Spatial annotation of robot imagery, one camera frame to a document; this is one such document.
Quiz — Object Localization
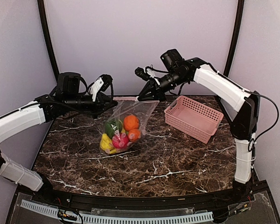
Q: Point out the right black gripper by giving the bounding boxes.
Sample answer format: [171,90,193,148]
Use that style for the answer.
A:
[139,70,189,101]

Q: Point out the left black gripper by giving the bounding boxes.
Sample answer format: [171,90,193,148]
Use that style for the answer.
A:
[64,93,118,119]

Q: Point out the green toy pepper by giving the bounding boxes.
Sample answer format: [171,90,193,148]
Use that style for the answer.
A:
[104,119,123,139]

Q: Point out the clear zip top bag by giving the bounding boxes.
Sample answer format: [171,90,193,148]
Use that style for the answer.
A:
[99,97,159,155]

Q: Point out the orange toy orange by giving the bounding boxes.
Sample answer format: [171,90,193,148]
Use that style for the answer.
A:
[123,115,139,131]

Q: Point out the yellow toy pear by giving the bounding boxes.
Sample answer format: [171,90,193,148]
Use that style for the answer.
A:
[100,133,114,151]

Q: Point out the red toy apple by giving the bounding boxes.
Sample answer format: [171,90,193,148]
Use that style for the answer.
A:
[112,133,129,149]

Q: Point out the orange green toy mango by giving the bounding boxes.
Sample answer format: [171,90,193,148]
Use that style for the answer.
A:
[127,129,141,142]

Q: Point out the pink plastic basket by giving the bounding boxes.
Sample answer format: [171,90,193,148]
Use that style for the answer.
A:
[164,96,224,144]

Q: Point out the yellow toy banana bunch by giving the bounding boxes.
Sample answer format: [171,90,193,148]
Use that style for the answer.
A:
[105,147,127,154]

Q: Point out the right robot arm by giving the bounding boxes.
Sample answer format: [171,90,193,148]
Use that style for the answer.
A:
[135,49,275,203]

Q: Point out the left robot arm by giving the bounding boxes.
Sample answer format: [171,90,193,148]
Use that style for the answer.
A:
[0,72,117,203]

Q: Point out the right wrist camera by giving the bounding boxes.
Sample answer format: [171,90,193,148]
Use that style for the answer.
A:
[134,66,167,85]

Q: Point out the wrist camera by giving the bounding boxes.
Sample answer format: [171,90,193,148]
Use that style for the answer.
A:
[134,66,167,85]
[87,74,113,102]

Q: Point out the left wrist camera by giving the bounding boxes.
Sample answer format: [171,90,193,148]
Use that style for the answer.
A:
[87,74,113,102]

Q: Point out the left black frame post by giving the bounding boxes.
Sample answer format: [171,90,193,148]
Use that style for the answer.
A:
[37,0,59,80]

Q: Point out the black frame post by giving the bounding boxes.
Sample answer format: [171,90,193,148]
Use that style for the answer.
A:
[37,0,59,80]
[223,0,245,77]

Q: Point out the right black frame post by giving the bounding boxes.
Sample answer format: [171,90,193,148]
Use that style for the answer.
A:
[223,0,245,77]

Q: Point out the white slotted cable duct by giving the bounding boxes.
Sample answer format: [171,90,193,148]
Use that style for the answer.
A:
[21,200,213,224]

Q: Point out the black front rail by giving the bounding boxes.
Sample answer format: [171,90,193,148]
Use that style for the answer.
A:
[15,181,280,222]

